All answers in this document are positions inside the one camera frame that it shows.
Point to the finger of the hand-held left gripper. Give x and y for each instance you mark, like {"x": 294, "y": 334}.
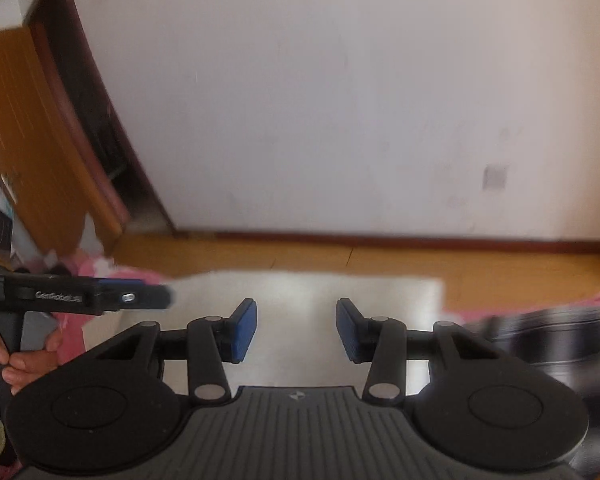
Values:
{"x": 140, "y": 297}

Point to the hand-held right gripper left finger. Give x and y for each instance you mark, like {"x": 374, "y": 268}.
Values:
{"x": 245, "y": 330}

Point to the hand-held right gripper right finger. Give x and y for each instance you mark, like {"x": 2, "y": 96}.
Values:
{"x": 347, "y": 330}

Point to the cream white knit sweater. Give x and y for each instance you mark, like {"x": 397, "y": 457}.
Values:
{"x": 300, "y": 300}

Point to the dark folded clothes stack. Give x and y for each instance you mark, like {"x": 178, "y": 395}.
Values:
{"x": 555, "y": 325}

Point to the person's left hand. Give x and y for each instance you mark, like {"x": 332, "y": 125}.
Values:
{"x": 30, "y": 367}

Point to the pink floral blanket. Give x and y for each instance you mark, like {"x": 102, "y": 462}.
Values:
{"x": 72, "y": 340}

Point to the brown baseboard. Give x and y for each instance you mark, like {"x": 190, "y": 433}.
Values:
{"x": 380, "y": 240}

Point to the brown wooden door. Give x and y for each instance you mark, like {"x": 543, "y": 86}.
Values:
{"x": 35, "y": 135}

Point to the dark wooden door frame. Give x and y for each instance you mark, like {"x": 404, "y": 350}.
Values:
{"x": 95, "y": 110}

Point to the wall socket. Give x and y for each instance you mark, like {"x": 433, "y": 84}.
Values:
{"x": 495, "y": 177}

